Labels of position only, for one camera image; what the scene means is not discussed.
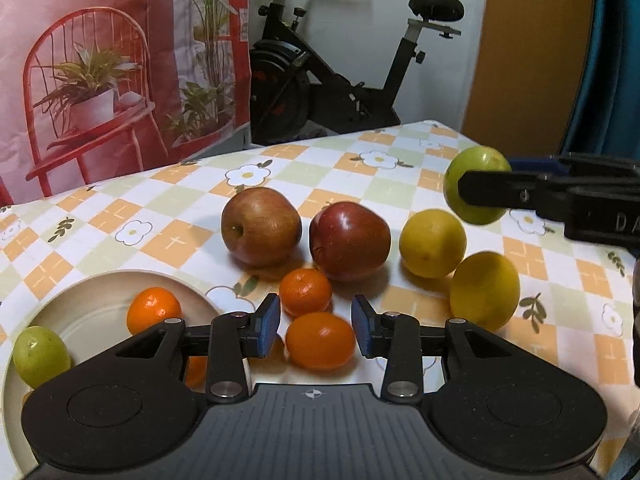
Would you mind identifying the wooden door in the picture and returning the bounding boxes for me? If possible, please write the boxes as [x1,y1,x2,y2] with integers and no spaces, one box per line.
[460,0,598,156]

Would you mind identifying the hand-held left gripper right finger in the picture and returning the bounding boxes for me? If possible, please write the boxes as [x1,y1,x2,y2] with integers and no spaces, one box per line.
[351,294,516,405]

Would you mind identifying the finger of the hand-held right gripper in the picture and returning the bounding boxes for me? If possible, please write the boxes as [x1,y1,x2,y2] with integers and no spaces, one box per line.
[510,152,640,186]
[458,170,571,221]

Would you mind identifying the checked floral tablecloth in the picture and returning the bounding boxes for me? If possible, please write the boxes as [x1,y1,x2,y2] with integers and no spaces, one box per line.
[0,119,640,480]

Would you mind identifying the green jujube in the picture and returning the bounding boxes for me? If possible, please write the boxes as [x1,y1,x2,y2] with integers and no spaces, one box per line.
[443,146,513,226]
[12,326,72,390]

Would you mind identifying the black exercise bike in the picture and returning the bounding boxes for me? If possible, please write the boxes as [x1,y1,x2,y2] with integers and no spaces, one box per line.
[248,0,463,147]

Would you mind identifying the blue cloth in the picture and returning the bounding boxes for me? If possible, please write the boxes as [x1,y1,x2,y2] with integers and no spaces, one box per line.
[567,0,640,158]

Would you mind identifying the yellow lemon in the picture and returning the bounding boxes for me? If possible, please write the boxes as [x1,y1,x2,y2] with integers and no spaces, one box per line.
[449,251,521,332]
[398,208,468,279]

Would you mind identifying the brown red apple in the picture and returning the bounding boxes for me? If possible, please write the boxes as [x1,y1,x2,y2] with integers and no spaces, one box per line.
[221,187,303,267]

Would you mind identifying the small orange tangerine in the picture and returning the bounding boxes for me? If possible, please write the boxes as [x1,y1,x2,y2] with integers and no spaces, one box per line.
[278,268,333,317]
[285,312,357,372]
[182,355,208,388]
[126,287,183,336]

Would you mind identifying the dark red apple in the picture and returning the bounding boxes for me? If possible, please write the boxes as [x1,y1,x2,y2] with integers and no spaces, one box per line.
[308,201,392,282]

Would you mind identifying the beige round plate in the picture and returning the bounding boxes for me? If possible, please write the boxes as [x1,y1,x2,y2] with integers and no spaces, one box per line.
[0,270,223,480]

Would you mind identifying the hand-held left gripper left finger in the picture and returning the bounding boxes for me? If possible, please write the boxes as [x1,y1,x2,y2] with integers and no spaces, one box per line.
[115,294,282,405]

